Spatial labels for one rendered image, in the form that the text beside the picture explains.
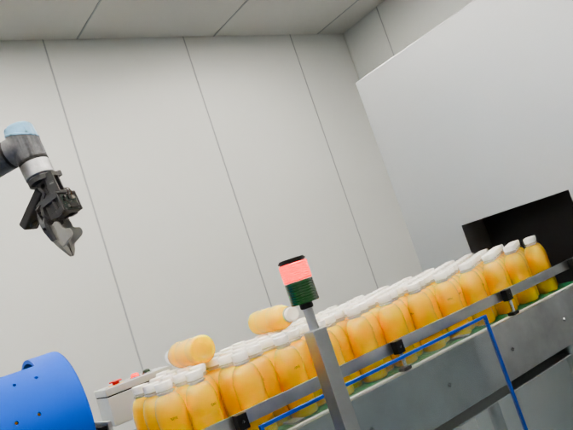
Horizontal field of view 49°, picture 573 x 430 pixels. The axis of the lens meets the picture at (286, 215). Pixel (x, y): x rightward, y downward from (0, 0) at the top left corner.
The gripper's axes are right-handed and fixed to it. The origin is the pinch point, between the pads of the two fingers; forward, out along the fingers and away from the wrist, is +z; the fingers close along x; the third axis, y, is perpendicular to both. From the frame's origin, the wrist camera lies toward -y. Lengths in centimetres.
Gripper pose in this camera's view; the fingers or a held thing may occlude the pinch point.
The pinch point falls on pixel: (67, 252)
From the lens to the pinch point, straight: 167.7
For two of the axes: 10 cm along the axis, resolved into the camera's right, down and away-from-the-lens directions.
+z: 4.5, 8.8, -1.2
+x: 3.8, -0.7, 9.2
